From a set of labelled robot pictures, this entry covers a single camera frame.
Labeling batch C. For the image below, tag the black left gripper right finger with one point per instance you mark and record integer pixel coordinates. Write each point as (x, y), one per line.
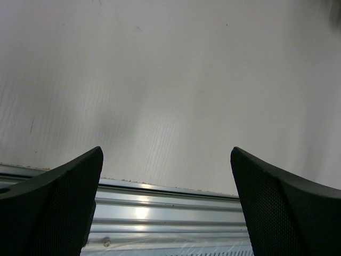
(285, 214)

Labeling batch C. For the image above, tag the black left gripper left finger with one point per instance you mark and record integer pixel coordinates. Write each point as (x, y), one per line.
(51, 214)

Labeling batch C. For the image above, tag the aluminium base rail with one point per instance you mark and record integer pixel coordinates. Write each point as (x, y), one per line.
(137, 220)

